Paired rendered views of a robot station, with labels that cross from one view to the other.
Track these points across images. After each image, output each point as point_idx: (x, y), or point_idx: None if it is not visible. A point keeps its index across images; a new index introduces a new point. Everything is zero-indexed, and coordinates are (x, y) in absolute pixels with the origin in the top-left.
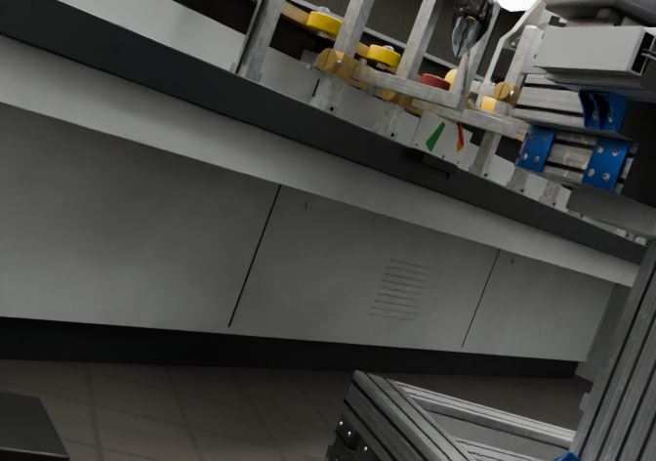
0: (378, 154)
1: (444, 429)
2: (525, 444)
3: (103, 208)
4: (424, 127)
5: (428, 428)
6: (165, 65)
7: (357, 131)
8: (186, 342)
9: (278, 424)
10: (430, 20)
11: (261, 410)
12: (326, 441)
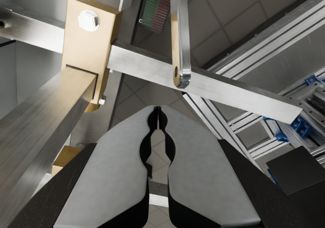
0: (124, 75)
1: (224, 105)
2: (260, 74)
3: None
4: None
5: (218, 127)
6: None
7: (110, 122)
8: None
9: (148, 46)
10: (10, 221)
11: (136, 39)
12: (169, 39)
